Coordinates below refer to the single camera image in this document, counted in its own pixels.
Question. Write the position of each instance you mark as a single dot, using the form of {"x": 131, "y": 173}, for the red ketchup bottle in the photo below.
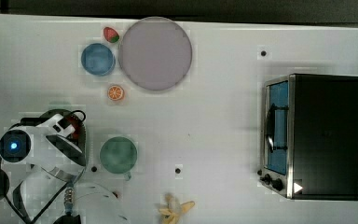
{"x": 76, "y": 125}

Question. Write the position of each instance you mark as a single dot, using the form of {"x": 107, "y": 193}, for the blue cup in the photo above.
{"x": 98, "y": 60}

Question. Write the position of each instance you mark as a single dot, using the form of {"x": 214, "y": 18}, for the toy orange slice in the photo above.
{"x": 115, "y": 93}

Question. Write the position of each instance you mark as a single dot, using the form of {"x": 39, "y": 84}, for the grey round plate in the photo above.
{"x": 155, "y": 53}

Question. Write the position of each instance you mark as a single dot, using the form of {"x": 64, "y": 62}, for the silver black toaster oven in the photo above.
{"x": 309, "y": 133}

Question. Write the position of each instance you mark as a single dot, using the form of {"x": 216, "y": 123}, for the toy strawberry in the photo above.
{"x": 110, "y": 35}

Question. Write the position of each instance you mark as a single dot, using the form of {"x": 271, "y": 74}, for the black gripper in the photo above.
{"x": 64, "y": 152}

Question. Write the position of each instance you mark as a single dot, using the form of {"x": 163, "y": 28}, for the green cup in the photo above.
{"x": 118, "y": 156}

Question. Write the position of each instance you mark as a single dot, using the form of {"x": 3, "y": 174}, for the toy peeled banana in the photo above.
{"x": 171, "y": 213}

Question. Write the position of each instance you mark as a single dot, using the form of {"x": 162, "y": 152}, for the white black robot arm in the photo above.
{"x": 53, "y": 193}

